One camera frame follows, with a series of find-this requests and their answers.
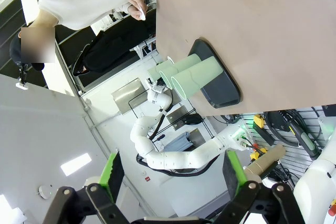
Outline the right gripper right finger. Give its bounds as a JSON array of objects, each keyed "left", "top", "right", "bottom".
[{"left": 209, "top": 150, "right": 307, "bottom": 224}]

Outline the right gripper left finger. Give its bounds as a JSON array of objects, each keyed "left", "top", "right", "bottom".
[{"left": 41, "top": 150, "right": 132, "bottom": 224}]

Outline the pale green plastic cup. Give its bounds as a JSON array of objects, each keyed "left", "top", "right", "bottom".
[
  {"left": 146, "top": 60, "right": 175, "bottom": 80},
  {"left": 171, "top": 56, "right": 223, "bottom": 100},
  {"left": 159, "top": 53, "right": 203, "bottom": 90}
]

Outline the person's right forearm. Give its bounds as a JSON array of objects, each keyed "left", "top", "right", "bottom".
[{"left": 112, "top": 1, "right": 133, "bottom": 15}]

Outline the person's right hand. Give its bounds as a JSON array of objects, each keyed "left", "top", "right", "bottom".
[{"left": 129, "top": 7, "right": 145, "bottom": 22}]

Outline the brown cardboard tube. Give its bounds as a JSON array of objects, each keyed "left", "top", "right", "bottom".
[{"left": 243, "top": 144, "right": 287, "bottom": 183}]

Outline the rectangular ceiling light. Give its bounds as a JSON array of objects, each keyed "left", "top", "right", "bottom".
[{"left": 60, "top": 153, "right": 92, "bottom": 177}]

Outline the silver metal box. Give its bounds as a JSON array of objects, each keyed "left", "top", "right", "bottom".
[
  {"left": 165, "top": 105, "right": 190, "bottom": 130},
  {"left": 187, "top": 128, "right": 204, "bottom": 146}
]

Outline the yellow black emergency stop box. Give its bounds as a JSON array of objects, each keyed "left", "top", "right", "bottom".
[{"left": 251, "top": 113, "right": 265, "bottom": 130}]

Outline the blue grey folded bin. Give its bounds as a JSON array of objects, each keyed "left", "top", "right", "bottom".
[{"left": 164, "top": 132, "right": 195, "bottom": 153}]

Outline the round white smoke detector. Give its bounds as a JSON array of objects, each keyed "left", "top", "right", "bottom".
[{"left": 38, "top": 185, "right": 53, "bottom": 199}]

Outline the black handheld enabling device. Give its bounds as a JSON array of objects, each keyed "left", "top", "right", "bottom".
[{"left": 288, "top": 124, "right": 322, "bottom": 161}]

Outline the silver metal plate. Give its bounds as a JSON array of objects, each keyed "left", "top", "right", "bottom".
[{"left": 111, "top": 77, "right": 149, "bottom": 115}]

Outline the black plastic serving tray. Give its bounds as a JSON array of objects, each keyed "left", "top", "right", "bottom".
[{"left": 187, "top": 39, "right": 241, "bottom": 109}]

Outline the bystander in black trousers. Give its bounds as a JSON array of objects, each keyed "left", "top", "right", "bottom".
[{"left": 72, "top": 20, "right": 158, "bottom": 78}]

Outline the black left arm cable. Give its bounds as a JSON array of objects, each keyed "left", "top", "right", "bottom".
[{"left": 135, "top": 153, "right": 221, "bottom": 177}]

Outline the black coiled cable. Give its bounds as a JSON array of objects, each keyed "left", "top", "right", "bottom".
[{"left": 264, "top": 110, "right": 322, "bottom": 146}]

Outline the black mount with white camera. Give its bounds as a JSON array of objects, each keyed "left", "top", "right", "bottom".
[{"left": 15, "top": 62, "right": 29, "bottom": 90}]

